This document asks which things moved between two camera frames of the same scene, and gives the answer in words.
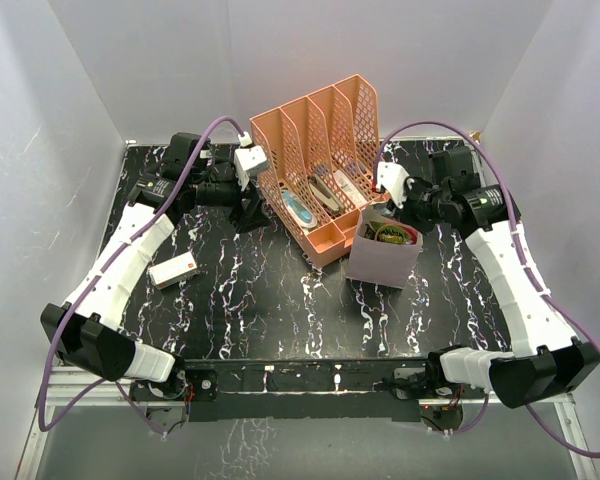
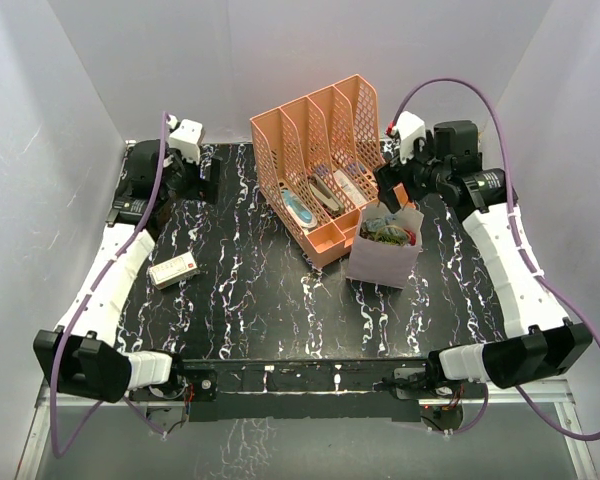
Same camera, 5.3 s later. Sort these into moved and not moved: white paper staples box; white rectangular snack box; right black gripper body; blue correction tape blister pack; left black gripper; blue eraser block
Moved: left black gripper; right black gripper body
Not moved: white rectangular snack box; blue correction tape blister pack; white paper staples box; blue eraser block
